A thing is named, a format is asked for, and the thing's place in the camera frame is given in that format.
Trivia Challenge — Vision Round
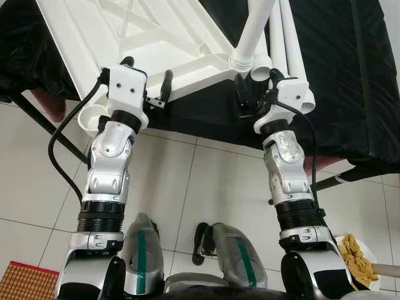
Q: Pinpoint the silver left robot leg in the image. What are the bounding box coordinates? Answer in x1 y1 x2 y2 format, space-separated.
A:
122 212 164 296

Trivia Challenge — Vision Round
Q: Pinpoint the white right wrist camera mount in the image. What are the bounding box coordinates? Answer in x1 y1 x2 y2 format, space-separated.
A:
255 76 308 133

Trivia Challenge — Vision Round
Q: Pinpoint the grey pole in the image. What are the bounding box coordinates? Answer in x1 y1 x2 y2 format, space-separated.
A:
375 262 400 279

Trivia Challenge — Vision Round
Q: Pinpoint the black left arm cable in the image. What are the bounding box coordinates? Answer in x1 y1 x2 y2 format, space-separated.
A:
47 69 108 204

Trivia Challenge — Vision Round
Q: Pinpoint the black cloth table cover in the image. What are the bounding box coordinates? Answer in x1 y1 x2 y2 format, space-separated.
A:
0 0 400 176

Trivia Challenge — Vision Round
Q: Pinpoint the silver robot leg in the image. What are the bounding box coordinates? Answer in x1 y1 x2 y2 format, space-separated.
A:
122 212 164 296
192 222 269 289

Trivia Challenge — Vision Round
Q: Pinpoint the silver right robot leg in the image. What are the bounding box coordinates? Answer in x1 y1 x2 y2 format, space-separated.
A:
192 222 269 289

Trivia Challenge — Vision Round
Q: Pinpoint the white round plate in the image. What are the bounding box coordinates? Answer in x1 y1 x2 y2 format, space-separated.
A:
334 234 383 292

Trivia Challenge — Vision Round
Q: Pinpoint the black robot waist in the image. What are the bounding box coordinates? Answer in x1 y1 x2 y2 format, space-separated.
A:
150 284 351 300

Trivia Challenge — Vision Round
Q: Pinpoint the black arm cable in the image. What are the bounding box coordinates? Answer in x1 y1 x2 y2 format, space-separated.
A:
272 100 363 291
47 69 108 204

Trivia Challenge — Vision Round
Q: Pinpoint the white plastic children table top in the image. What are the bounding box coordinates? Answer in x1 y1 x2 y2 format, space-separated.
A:
34 0 257 135

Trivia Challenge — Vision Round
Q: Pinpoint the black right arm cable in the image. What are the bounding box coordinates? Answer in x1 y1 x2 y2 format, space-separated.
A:
272 100 363 291

